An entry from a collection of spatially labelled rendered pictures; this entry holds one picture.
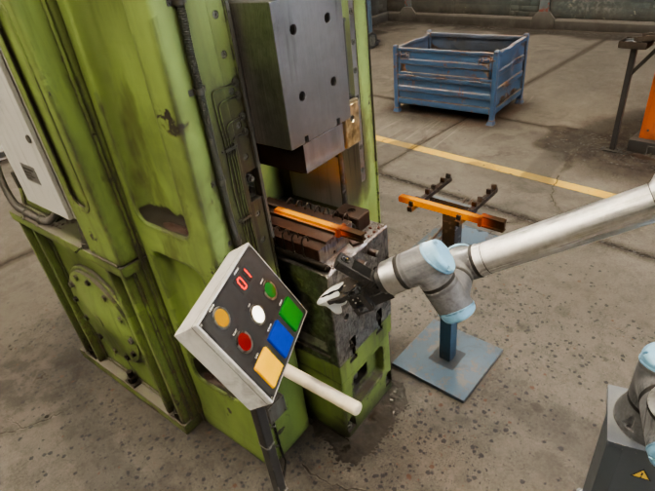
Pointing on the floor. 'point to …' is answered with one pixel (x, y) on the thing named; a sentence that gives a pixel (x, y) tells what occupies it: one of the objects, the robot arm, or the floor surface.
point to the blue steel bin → (461, 71)
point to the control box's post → (267, 447)
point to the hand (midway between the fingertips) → (319, 299)
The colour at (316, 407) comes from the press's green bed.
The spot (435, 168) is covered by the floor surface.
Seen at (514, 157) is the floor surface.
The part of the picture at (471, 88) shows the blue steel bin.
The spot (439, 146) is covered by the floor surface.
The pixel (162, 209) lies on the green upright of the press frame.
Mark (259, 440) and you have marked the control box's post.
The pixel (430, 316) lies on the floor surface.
